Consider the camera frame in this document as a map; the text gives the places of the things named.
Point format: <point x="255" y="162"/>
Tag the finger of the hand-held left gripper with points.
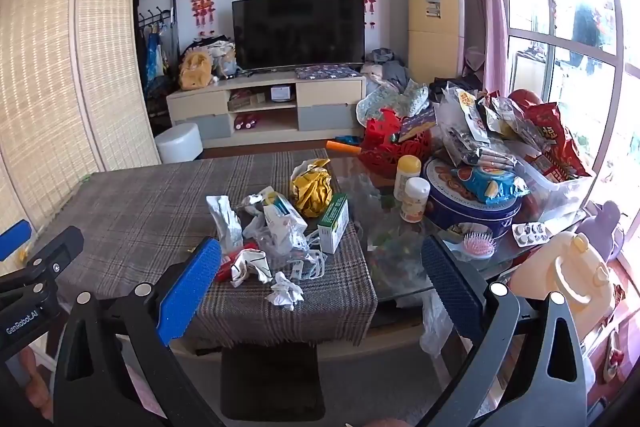
<point x="57" y="252"/>
<point x="14" y="239"/>

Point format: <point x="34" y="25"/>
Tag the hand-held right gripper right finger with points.
<point x="452" y="292"/>

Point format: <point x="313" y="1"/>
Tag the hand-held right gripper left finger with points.
<point x="192" y="289"/>

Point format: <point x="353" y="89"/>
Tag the white paper leaflet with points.
<point x="256" y="199"/>

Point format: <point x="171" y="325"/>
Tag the white rainbow medicine box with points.
<point x="282" y="219"/>

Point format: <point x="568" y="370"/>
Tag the person's left hand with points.
<point x="39" y="382"/>

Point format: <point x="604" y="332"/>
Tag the clear plastic bag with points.
<point x="435" y="327"/>

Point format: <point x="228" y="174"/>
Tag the pink hairbrush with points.
<point x="479" y="246"/>

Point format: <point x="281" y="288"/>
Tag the red white crumpled wrapper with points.
<point x="247" y="266"/>

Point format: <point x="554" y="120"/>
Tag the silver foil packet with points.
<point x="226" y="224"/>

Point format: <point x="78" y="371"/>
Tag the blue round cookie tin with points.
<point x="467" y="217"/>

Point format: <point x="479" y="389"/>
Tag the plaid tablecloth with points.
<point x="140" y="212"/>

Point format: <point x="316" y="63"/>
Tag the crumpled white tissue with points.
<point x="285" y="292"/>

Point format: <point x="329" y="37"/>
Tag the silver blister pill pack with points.
<point x="531" y="234"/>

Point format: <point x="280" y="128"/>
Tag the short white yellow-capped bottle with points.
<point x="415" y="202"/>

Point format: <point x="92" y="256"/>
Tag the beige plastic jug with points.
<point x="555" y="272"/>

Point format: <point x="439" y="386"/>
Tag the blue chip bag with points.
<point x="487" y="184"/>

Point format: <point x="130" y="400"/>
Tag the clear plastic wrapper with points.
<point x="309" y="257"/>

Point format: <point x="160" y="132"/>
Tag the tall white yellow-capped bottle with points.
<point x="407" y="174"/>

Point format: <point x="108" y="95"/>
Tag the clear plastic storage box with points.
<point x="560" y="199"/>

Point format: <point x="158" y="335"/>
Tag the white round stool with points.
<point x="179" y="144"/>

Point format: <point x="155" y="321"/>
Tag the yellow crumpled packet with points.
<point x="312" y="189"/>

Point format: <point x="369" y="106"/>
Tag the red plastic basket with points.
<point x="382" y="152"/>

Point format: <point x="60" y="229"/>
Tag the purple plush toy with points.
<point x="607" y="227"/>

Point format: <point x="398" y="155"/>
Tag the bamboo folding screen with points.
<point x="75" y="82"/>

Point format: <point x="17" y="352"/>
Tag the silver snack bag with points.
<point x="460" y="122"/>

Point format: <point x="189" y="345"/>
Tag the red shelf items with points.
<point x="246" y="122"/>

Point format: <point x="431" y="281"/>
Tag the orange tube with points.
<point x="342" y="147"/>

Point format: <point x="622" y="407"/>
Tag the beige grey television cabinet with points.
<point x="200" y="104"/>

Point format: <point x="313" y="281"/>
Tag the red snack bag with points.
<point x="557" y="132"/>

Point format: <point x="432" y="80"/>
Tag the floral green cloth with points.
<point x="392" y="99"/>

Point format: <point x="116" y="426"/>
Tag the small white device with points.
<point x="281" y="93"/>

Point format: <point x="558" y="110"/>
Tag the blue hanging clothes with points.
<point x="154" y="54"/>

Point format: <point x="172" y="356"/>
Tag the yellow plush toy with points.
<point x="195" y="69"/>

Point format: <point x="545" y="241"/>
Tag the pile of grey clothes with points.
<point x="387" y="67"/>

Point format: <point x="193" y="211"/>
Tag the dark patterned flat box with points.
<point x="327" y="72"/>

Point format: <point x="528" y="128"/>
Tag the cardboard box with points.
<point x="432" y="17"/>

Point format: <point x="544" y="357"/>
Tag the black flat television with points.
<point x="297" y="32"/>

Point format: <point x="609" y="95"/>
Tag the white framed window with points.
<point x="565" y="17"/>

